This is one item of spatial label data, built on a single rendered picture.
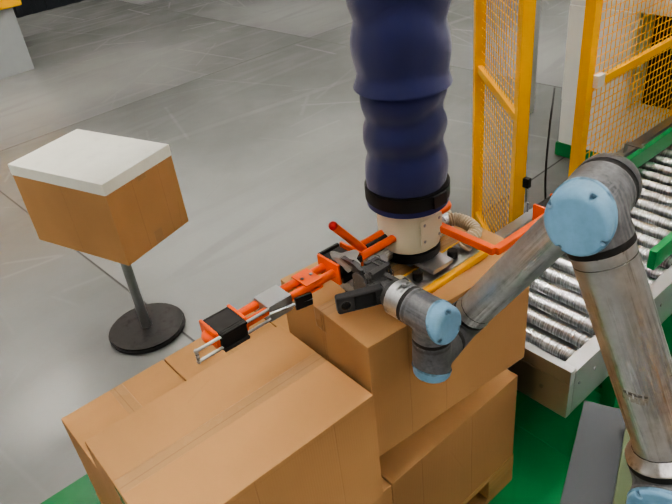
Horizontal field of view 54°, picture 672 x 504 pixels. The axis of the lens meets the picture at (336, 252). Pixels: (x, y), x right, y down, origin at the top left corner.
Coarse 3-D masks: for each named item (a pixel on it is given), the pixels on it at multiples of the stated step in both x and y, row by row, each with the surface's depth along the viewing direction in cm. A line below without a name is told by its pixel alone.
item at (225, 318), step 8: (224, 312) 151; (232, 312) 151; (200, 320) 150; (208, 320) 150; (216, 320) 149; (224, 320) 149; (232, 320) 149; (240, 320) 148; (208, 328) 147; (216, 328) 147; (224, 328) 146; (248, 328) 151; (216, 336) 145
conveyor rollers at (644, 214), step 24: (648, 168) 329; (648, 192) 306; (648, 216) 290; (648, 240) 275; (552, 264) 272; (552, 288) 255; (576, 288) 256; (528, 312) 244; (552, 312) 246; (576, 312) 242; (528, 336) 235; (576, 336) 231
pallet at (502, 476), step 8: (512, 456) 241; (504, 464) 239; (512, 464) 244; (496, 472) 236; (504, 472) 241; (488, 480) 234; (496, 480) 239; (504, 480) 244; (480, 488) 232; (488, 488) 237; (496, 488) 242; (472, 496) 230; (480, 496) 242; (488, 496) 240
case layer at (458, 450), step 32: (192, 352) 246; (224, 352) 244; (128, 384) 235; (160, 384) 233; (512, 384) 219; (96, 416) 224; (448, 416) 208; (480, 416) 211; (512, 416) 228; (416, 448) 198; (448, 448) 204; (480, 448) 220; (512, 448) 239; (96, 480) 223; (384, 480) 190; (416, 480) 198; (448, 480) 213; (480, 480) 230
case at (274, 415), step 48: (288, 336) 186; (192, 384) 174; (240, 384) 172; (288, 384) 170; (336, 384) 169; (144, 432) 162; (192, 432) 160; (240, 432) 158; (288, 432) 157; (336, 432) 160; (144, 480) 150; (192, 480) 148; (240, 480) 147; (288, 480) 154; (336, 480) 168
